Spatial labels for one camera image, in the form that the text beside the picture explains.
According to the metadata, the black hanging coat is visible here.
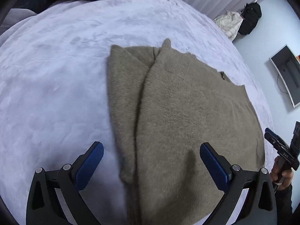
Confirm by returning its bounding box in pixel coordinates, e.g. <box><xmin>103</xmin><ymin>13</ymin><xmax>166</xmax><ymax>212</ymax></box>
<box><xmin>238</xmin><ymin>3</ymin><xmax>262</xmax><ymax>36</ymax></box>

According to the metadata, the brown knit sweater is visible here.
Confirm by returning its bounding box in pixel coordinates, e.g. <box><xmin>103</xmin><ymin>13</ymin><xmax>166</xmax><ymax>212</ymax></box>
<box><xmin>107</xmin><ymin>40</ymin><xmax>265</xmax><ymax>224</ymax></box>

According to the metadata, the person's black clothing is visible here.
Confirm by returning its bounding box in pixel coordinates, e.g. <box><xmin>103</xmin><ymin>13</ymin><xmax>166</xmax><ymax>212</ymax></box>
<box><xmin>275</xmin><ymin>185</ymin><xmax>293</xmax><ymax>225</ymax></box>

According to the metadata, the person's right hand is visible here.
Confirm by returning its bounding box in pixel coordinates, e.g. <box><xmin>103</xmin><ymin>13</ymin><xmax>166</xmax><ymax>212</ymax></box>
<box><xmin>270</xmin><ymin>156</ymin><xmax>294</xmax><ymax>191</ymax></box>

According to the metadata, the light purple folded blanket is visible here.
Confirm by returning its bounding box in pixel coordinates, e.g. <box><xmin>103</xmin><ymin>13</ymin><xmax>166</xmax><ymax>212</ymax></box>
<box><xmin>0</xmin><ymin>8</ymin><xmax>36</xmax><ymax>35</ymax></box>

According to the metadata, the lavender fleece blanket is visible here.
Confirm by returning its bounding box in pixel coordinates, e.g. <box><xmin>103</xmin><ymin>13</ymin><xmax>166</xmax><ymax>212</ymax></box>
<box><xmin>1</xmin><ymin>0</ymin><xmax>274</xmax><ymax>224</ymax></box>

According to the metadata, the wall mounted monitor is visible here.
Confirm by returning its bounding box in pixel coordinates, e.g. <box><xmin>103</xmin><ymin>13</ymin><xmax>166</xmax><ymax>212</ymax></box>
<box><xmin>269</xmin><ymin>45</ymin><xmax>300</xmax><ymax>108</ymax></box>

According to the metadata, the cream puffer jacket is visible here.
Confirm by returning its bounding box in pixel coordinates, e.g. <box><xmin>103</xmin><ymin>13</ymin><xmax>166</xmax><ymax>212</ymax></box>
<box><xmin>213</xmin><ymin>11</ymin><xmax>244</xmax><ymax>41</ymax></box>

